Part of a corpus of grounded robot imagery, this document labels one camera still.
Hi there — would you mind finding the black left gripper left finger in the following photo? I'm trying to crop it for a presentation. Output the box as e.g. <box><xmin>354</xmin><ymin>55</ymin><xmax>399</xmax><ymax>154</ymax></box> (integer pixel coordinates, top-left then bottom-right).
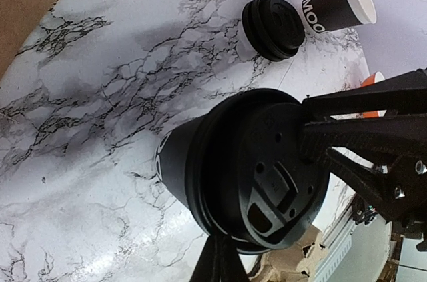
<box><xmin>189</xmin><ymin>235</ymin><xmax>249</xmax><ymax>282</ymax></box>

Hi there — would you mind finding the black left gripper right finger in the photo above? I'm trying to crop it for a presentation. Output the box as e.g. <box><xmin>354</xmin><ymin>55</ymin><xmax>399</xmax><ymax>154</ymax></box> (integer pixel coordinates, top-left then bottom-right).
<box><xmin>298</xmin><ymin>67</ymin><xmax>427</xmax><ymax>229</ymax></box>

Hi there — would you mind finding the black plastic cup lid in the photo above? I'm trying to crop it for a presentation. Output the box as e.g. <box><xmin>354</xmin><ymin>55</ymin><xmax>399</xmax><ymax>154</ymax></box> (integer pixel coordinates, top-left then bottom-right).
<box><xmin>185</xmin><ymin>89</ymin><xmax>329</xmax><ymax>255</ymax></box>

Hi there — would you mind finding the black paper coffee cup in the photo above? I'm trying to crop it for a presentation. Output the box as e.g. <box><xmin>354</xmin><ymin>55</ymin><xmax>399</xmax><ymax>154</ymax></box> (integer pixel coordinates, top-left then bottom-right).
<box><xmin>155</xmin><ymin>116</ymin><xmax>209</xmax><ymax>227</ymax></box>

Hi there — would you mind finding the brown cardboard cup carrier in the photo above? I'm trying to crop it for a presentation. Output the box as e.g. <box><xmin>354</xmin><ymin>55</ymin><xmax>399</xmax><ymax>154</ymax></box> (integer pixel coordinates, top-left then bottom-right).
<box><xmin>249</xmin><ymin>225</ymin><xmax>328</xmax><ymax>281</ymax></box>

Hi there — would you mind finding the orange white bowl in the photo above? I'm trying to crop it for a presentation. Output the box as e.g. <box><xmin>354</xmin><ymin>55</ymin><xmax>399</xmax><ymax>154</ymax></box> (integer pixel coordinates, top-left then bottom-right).
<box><xmin>360</xmin><ymin>71</ymin><xmax>386</xmax><ymax>119</ymax></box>

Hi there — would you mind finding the black stacked paper cup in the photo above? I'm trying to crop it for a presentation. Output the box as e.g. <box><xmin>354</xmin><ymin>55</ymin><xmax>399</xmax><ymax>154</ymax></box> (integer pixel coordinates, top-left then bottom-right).
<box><xmin>298</xmin><ymin>0</ymin><xmax>377</xmax><ymax>33</ymax></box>

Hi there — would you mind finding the black plastic cup lids stack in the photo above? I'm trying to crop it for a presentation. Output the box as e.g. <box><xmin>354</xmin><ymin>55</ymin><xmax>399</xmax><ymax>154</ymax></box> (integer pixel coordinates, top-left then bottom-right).
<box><xmin>242</xmin><ymin>0</ymin><xmax>305</xmax><ymax>62</ymax></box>

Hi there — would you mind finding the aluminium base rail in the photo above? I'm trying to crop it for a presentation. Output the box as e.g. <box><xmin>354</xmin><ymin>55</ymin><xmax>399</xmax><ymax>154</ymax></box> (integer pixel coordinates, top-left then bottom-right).
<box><xmin>314</xmin><ymin>196</ymin><xmax>392</xmax><ymax>281</ymax></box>

